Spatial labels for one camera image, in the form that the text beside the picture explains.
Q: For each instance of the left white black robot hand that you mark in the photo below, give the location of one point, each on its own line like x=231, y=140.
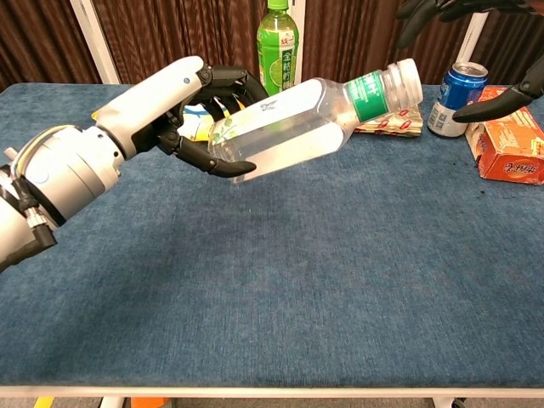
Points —
x=153, y=100

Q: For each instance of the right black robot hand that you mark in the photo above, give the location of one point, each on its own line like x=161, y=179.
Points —
x=493, y=106

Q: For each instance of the white plastic bottle cap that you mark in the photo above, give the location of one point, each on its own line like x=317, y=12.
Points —
x=412, y=81

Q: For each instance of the clear plastic water bottle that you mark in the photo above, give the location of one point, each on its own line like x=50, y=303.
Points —
x=297, y=123

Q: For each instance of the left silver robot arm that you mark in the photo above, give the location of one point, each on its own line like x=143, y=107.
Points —
x=64, y=174

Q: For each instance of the blue white soda can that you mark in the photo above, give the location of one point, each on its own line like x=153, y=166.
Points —
x=457, y=91

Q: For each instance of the green tea drink bottle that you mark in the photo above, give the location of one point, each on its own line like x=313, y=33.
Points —
x=276, y=42

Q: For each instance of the orange cardboard box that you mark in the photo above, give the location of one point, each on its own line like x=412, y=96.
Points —
x=506, y=140

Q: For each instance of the yellow snack bag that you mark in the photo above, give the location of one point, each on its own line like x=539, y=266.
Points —
x=198, y=124

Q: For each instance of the brown pleated curtain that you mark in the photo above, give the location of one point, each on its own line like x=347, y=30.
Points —
x=170, y=30

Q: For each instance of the gold red foil packet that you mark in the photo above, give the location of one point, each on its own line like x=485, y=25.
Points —
x=395, y=125

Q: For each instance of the blue fabric table cloth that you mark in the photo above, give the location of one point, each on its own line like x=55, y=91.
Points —
x=272, y=297

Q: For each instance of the orange object under table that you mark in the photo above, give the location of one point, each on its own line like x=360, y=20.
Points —
x=148, y=403

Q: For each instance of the yellow object under table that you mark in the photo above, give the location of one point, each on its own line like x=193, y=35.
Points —
x=43, y=403

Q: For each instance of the white slanted frame post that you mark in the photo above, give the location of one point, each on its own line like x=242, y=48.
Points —
x=95, y=42
x=472, y=38

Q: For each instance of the white vertical frame post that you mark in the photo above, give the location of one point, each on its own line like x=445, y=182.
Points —
x=301, y=42

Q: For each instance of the white table frame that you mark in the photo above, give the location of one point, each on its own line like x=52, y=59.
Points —
x=272, y=392

